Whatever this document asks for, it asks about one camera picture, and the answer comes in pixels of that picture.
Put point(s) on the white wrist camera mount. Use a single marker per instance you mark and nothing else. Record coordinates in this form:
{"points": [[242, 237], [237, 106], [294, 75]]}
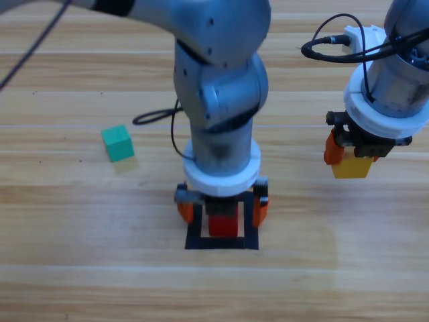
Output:
{"points": [[221, 186], [372, 117]]}

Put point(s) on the black tape square outline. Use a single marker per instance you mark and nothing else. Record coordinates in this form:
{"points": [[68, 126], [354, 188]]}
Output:
{"points": [[221, 243]]}

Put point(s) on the yellow wooden block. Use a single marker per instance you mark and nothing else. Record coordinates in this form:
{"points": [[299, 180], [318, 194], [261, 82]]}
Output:
{"points": [[352, 167]]}

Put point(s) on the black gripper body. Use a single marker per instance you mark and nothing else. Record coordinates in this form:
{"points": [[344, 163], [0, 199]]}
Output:
{"points": [[372, 147], [219, 206]]}

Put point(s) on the green wooden block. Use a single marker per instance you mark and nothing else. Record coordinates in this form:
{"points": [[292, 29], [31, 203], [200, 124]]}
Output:
{"points": [[117, 144]]}

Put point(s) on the red wooden block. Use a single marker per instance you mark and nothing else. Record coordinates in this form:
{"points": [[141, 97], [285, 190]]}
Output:
{"points": [[223, 226]]}

